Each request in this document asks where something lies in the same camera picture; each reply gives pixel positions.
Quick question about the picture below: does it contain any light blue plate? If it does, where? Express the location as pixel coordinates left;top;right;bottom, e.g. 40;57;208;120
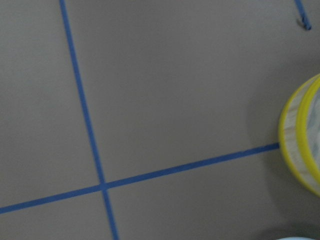
277;236;319;240

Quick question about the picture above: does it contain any yellow bamboo steamer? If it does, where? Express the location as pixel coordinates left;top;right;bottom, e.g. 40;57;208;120
278;75;320;196

